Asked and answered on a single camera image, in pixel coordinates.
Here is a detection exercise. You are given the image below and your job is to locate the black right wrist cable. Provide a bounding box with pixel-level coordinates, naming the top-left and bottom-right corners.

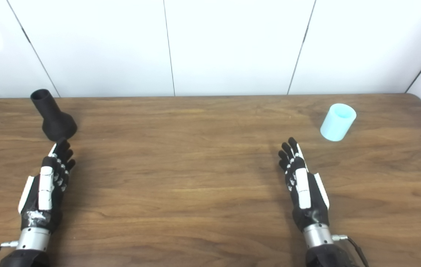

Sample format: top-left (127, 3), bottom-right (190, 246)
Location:
top-left (332, 234), bottom-right (369, 267)

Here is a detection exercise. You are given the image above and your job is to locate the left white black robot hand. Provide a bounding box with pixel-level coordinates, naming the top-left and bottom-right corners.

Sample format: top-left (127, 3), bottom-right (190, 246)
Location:
top-left (18, 137), bottom-right (76, 234)

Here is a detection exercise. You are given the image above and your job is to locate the black funnel-shaped nozzle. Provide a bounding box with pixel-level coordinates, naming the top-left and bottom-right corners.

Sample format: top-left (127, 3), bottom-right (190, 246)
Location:
top-left (30, 89), bottom-right (78, 142)

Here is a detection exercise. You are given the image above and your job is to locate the light-blue hose piece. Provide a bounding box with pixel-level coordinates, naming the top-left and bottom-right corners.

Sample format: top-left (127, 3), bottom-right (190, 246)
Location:
top-left (320, 103), bottom-right (357, 142)

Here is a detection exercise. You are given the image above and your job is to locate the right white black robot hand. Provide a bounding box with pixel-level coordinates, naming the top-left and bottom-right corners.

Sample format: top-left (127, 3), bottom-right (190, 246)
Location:
top-left (278, 137), bottom-right (330, 233)

